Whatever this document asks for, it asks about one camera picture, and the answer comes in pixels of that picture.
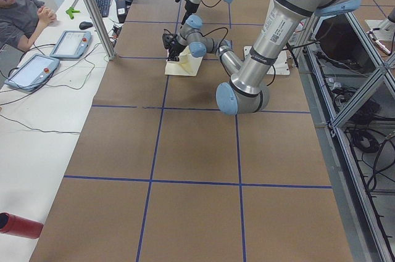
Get person clasped hands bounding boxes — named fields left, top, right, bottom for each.
left=37, top=6, right=57, bottom=25

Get black keyboard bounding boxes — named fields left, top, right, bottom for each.
left=95, top=0, right=111, bottom=17

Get green plastic clamp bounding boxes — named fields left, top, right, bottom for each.
left=65, top=7, right=80, bottom=20

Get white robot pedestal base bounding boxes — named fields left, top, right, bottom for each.
left=243, top=45, right=291, bottom=76

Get cream long-sleeve cat shirt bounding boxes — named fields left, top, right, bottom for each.
left=165, top=47, right=203, bottom=76

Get near teach pendant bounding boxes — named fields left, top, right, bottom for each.
left=4, top=54, right=60, bottom=91

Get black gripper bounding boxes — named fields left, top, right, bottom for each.
left=182, top=0, right=198, bottom=23
left=167, top=40, right=183, bottom=62

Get black computer mouse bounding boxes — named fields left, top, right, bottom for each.
left=78, top=21, right=93, bottom=30

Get far teach pendant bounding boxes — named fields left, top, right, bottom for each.
left=49, top=30, right=92, bottom=60

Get black power adapter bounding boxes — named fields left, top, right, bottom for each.
left=115, top=0, right=128, bottom=23

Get aluminium frame post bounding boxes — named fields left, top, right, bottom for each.
left=83, top=0, right=115, bottom=60

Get seated person grey shirt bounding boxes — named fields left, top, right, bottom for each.
left=1, top=0, right=52, bottom=52

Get teach pendant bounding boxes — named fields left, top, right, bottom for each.
left=4, top=54, right=60, bottom=91
left=49, top=30, right=92, bottom=60

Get red cylinder bottle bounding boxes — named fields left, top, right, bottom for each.
left=1, top=212, right=43, bottom=239

